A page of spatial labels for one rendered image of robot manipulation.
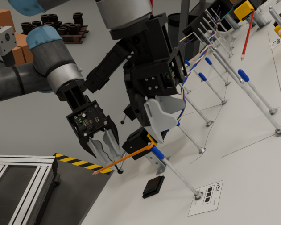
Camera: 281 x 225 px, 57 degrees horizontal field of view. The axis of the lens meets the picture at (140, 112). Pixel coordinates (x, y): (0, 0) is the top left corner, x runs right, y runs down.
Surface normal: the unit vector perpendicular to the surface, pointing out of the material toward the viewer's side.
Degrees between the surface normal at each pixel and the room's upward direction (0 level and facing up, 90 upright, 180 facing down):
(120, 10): 85
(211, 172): 46
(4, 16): 90
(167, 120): 86
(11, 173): 0
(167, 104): 94
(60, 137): 0
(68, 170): 0
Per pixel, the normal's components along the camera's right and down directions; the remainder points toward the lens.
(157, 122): -0.39, 0.45
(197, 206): -0.68, -0.72
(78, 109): 0.05, -0.15
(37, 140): 0.00, -0.83
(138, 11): 0.38, 0.29
